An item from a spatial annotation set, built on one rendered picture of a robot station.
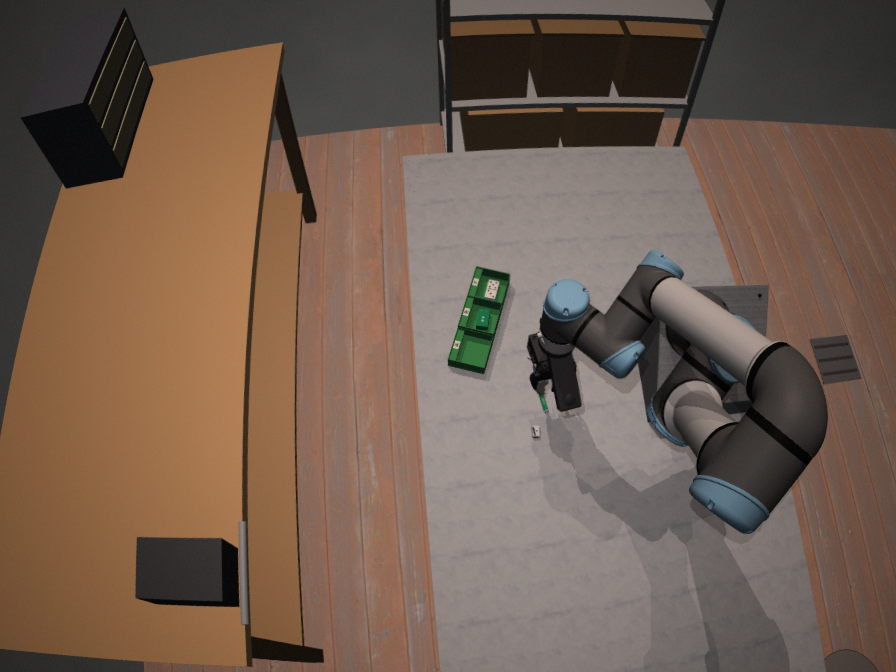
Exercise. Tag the green rack of bins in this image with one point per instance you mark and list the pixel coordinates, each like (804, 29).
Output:
(470, 348)

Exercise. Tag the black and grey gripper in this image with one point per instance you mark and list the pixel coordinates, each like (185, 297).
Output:
(539, 381)

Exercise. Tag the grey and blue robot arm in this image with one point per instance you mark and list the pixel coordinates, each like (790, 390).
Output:
(747, 469)

